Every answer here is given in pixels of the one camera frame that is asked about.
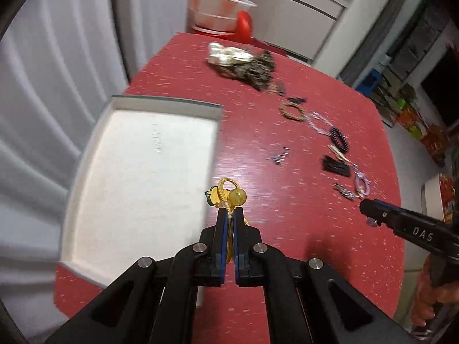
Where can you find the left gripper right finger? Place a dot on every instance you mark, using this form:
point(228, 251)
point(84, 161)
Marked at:
point(308, 302)

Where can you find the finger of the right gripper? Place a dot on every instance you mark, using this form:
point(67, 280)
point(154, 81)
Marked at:
point(427, 233)

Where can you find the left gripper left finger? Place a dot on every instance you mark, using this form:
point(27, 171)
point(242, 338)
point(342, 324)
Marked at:
point(153, 301)

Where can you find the silver star hair clip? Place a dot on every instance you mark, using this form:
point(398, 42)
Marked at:
point(344, 192)

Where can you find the black lace hair clip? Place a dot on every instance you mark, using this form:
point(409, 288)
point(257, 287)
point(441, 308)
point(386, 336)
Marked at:
point(335, 166)

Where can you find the right hand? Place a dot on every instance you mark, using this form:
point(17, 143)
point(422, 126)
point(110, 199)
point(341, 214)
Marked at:
point(427, 295)

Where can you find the white shallow tray box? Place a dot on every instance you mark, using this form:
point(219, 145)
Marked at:
point(139, 189)

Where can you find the beige scissor shaped clip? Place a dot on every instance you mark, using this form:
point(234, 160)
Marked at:
point(339, 155)

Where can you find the gold bobby pins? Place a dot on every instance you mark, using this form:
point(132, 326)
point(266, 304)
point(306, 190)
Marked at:
point(273, 88)

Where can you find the cream polka dot scrunchie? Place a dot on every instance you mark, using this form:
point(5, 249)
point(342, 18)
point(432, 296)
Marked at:
point(227, 56)

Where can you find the white cabinet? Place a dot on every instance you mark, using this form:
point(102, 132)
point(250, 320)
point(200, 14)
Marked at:
point(300, 27)

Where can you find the white curtain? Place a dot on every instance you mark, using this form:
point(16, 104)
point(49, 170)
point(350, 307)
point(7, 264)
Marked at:
point(61, 60)

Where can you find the white red plastic bucket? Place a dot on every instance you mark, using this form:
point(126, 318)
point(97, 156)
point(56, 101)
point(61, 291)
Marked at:
point(217, 15)

